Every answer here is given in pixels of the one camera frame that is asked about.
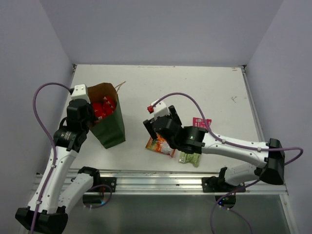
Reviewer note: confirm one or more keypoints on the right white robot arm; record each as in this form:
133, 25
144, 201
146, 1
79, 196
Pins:
261, 160

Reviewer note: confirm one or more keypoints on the aluminium front rail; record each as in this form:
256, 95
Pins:
169, 183

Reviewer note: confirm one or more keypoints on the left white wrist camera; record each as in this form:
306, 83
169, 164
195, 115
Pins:
80, 92

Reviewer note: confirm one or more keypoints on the green candy packet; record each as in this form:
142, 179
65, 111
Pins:
193, 159

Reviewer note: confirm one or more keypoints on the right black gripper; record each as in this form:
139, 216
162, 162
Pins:
174, 114

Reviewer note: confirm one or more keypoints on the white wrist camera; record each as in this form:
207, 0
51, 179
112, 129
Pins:
158, 109
80, 92

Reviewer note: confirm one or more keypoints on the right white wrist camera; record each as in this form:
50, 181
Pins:
158, 109

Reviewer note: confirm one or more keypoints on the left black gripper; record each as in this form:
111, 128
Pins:
93, 117

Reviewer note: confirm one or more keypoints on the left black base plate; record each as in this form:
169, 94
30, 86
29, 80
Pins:
105, 184

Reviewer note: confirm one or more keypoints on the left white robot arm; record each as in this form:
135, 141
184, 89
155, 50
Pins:
48, 210

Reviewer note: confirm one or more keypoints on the pink candy packet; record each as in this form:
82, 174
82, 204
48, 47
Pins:
198, 122

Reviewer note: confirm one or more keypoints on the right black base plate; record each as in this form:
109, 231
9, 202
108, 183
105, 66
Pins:
214, 184

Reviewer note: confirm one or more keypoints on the large red candy bag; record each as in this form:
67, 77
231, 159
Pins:
103, 108

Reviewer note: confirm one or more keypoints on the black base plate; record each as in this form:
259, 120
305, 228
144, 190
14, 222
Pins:
105, 184
214, 184

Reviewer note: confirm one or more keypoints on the green paper bag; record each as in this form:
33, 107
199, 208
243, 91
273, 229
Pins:
110, 131

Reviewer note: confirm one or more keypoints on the orange snack packet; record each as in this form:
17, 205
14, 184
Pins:
159, 145

